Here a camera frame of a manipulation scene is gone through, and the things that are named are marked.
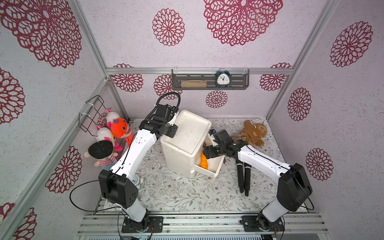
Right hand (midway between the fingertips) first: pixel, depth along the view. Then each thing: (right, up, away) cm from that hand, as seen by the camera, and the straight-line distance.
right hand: (208, 149), depth 86 cm
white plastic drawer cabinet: (-15, 0, -14) cm, 21 cm away
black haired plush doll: (-55, 0, -10) cm, 56 cm away
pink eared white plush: (-61, +20, +8) cm, 64 cm away
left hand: (-21, +12, -4) cm, 25 cm away
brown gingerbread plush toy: (+33, +9, +16) cm, 37 cm away
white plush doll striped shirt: (-59, +9, -1) cm, 60 cm away
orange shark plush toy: (-51, +11, +2) cm, 52 cm away
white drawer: (+3, -9, 0) cm, 9 cm away
